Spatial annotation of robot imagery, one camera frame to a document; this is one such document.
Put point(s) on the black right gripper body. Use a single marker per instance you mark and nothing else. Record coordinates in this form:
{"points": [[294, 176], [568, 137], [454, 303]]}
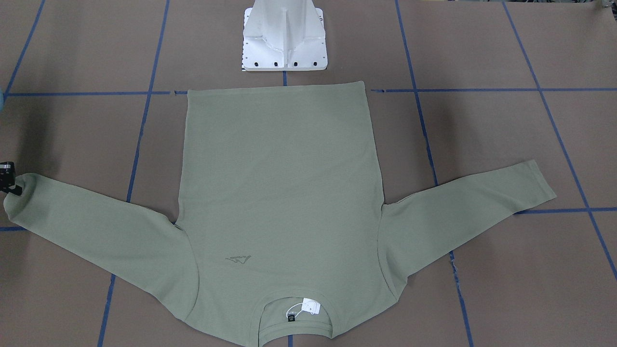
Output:
{"points": [[8, 177]]}

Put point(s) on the olive green long-sleeve shirt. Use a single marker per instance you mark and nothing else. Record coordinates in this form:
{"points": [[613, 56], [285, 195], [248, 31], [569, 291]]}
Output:
{"points": [[281, 198]]}

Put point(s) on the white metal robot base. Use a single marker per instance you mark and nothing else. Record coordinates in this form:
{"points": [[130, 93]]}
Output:
{"points": [[284, 35]]}

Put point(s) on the white paper shirt tag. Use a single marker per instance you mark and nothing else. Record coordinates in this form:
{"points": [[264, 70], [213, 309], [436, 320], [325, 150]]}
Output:
{"points": [[310, 306]]}

